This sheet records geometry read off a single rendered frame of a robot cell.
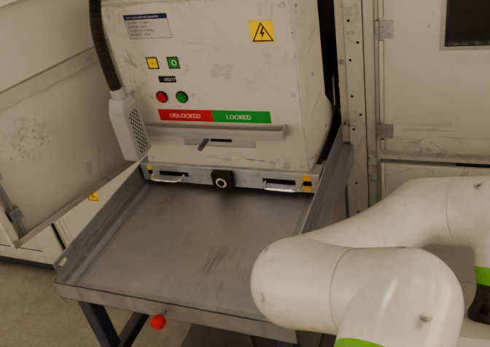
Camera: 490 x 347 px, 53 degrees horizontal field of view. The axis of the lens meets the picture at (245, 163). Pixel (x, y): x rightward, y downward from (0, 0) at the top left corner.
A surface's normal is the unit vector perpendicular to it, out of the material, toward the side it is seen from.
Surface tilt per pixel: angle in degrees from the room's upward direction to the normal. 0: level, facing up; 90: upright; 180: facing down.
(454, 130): 90
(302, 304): 67
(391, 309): 19
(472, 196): 45
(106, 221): 90
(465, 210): 55
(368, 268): 29
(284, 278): 40
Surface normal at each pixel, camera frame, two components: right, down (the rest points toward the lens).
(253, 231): -0.16, -0.82
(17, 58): 0.79, 0.22
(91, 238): 0.93, 0.06
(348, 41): -0.33, 0.57
